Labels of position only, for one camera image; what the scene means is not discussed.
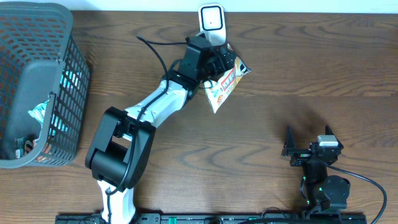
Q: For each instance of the light green snack packet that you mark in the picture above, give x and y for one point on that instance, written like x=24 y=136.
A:
x=38 y=113

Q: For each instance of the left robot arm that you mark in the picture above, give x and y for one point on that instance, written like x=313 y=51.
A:
x=121 y=145

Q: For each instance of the grey plastic mesh basket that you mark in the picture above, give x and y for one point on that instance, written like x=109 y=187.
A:
x=40 y=61

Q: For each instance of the dark snack packet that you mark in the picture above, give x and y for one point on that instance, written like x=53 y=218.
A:
x=23 y=145

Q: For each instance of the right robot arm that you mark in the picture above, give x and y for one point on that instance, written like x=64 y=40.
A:
x=325 y=194

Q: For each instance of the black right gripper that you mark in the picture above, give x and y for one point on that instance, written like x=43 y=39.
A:
x=289 y=148

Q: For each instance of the white barcode scanner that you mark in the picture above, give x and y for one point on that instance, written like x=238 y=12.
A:
x=212 y=23

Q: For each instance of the yellow snack packet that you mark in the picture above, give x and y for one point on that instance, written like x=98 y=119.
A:
x=218 y=91

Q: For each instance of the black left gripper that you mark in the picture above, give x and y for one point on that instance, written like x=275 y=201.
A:
x=226 y=61

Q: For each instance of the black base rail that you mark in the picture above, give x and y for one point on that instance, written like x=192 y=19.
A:
x=147 y=218

